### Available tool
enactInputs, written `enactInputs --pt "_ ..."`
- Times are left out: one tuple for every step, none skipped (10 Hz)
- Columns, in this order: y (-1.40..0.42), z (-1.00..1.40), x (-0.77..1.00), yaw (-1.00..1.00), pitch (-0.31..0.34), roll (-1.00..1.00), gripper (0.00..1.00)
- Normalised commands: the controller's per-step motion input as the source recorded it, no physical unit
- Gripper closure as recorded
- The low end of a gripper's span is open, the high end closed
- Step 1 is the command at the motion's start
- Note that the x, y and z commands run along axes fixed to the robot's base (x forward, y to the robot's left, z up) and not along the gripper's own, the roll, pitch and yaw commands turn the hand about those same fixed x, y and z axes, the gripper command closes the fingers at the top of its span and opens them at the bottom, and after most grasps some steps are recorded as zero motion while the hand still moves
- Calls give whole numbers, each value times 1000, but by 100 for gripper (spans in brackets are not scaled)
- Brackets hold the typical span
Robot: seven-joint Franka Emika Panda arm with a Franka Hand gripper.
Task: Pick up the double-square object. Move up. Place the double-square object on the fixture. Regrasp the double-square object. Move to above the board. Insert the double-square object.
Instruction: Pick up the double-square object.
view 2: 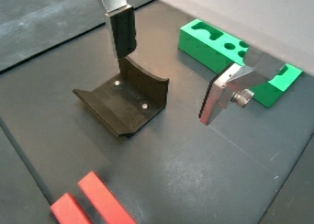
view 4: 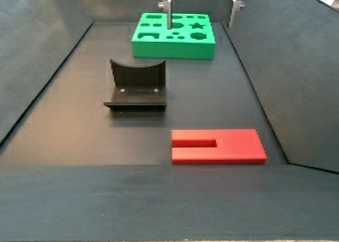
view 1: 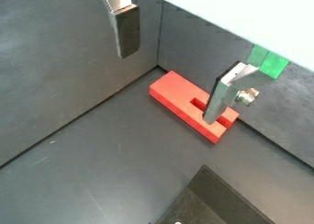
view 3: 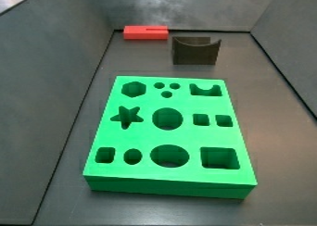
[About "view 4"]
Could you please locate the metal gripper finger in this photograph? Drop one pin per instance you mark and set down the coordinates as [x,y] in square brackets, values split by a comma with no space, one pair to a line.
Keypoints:
[236,6]
[165,6]

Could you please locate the red slotted block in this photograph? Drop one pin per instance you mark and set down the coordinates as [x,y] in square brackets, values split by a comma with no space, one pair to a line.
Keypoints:
[216,147]

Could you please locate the green foam shape board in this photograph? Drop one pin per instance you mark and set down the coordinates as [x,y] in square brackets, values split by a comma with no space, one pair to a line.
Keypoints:
[189,40]

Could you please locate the black angled stand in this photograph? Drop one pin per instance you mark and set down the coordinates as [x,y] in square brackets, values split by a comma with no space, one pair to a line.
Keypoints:
[139,85]

